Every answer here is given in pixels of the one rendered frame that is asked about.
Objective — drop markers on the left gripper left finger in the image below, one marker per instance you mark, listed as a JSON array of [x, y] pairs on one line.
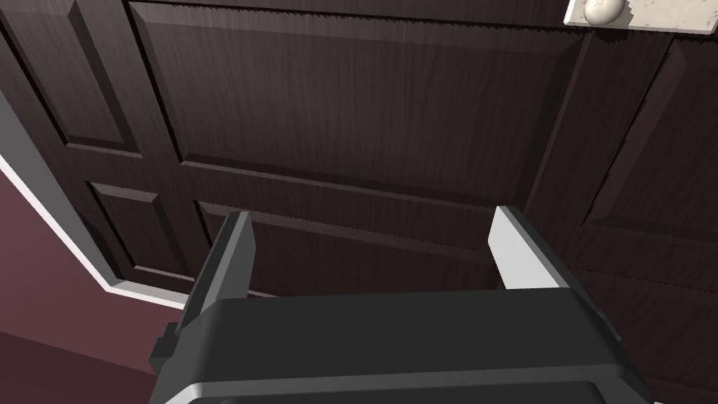
[[224, 269]]

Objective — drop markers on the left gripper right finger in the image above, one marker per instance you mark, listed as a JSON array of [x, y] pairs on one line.
[[519, 255]]

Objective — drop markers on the dark brown panelled door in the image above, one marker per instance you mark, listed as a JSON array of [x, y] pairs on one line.
[[359, 112]]

